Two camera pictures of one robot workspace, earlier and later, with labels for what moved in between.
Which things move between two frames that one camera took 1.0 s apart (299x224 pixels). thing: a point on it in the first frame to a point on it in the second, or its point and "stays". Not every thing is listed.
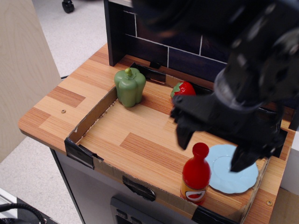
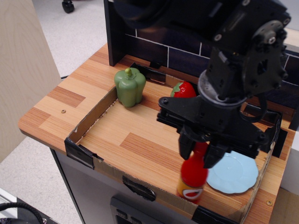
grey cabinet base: [102, 196] stays
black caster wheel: [68, 6] stays
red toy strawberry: [183, 87] stays
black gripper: [259, 127] to [235, 128]
